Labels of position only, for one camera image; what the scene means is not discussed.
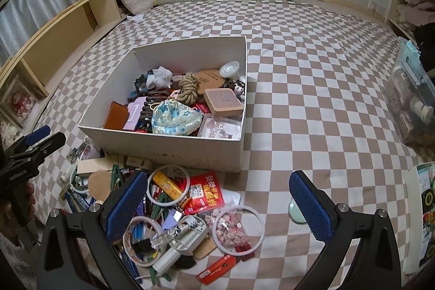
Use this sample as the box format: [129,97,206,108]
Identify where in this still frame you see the brown leather case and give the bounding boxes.
[102,102,129,130]

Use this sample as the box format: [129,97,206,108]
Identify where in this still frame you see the blue floral brocade pouch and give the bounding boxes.
[151,99,204,136]

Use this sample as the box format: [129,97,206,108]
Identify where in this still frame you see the green clothes peg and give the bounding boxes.
[111,165,123,191]

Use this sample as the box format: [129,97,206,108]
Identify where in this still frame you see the round wooden disc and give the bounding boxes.
[88,170,111,202]

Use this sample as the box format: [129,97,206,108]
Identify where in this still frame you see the white tape roll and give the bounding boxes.
[122,216,167,267]

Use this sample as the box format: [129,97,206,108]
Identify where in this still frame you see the plywood rectangular block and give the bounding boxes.
[77,155,125,174]

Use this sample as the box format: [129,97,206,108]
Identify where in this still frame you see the yellow tube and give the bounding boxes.
[152,171,183,200]

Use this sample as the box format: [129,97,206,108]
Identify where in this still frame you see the red printed tape roll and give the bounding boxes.
[80,144,100,160]

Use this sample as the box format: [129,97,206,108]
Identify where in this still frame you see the wooden side shelf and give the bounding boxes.
[1,0,125,132]

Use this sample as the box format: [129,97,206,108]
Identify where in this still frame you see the red snack packet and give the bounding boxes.
[184,171,225,215]

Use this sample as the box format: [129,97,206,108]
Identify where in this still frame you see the mint green round mirror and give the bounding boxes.
[288,198,307,224]

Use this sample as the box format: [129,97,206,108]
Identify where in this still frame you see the orange red lighter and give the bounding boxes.
[196,255,238,286]

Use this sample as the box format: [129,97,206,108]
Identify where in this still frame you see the white cardboard shoe box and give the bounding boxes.
[78,36,248,173]

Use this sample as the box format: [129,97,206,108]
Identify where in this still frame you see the checkered bed sheet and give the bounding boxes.
[35,1,434,289]

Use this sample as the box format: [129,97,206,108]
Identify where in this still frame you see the clear plastic storage bin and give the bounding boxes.
[385,37,434,146]

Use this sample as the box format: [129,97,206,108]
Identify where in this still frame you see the white plastic ring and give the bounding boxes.
[146,164,191,208]

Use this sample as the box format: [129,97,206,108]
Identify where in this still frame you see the coiled rope bundle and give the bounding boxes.
[177,71,201,106]

